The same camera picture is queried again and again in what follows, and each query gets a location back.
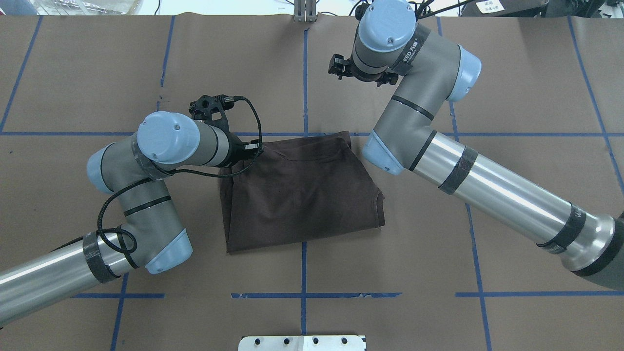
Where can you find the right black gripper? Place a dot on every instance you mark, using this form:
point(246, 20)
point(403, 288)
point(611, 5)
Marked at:
point(340, 67)

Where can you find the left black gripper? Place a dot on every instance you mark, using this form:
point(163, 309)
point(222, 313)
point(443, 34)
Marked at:
point(235, 149)

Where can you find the brown t-shirt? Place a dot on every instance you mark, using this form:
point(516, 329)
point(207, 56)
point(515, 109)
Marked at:
point(299, 189)

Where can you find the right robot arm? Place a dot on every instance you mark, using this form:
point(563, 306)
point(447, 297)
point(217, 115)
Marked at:
point(392, 46)

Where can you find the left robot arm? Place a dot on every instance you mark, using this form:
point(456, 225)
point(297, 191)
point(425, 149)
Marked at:
point(138, 225)

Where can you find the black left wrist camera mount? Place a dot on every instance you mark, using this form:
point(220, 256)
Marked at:
point(211, 110)

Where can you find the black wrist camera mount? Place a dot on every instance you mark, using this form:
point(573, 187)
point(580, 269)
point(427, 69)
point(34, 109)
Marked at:
point(359, 10)
point(211, 110)

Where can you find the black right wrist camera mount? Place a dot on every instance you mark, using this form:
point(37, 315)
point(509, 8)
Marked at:
point(359, 10)

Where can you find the aluminium frame post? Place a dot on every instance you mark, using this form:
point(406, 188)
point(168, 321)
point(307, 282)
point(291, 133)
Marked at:
point(304, 10)

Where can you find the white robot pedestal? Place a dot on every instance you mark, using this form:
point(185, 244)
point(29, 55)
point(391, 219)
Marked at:
point(303, 343)

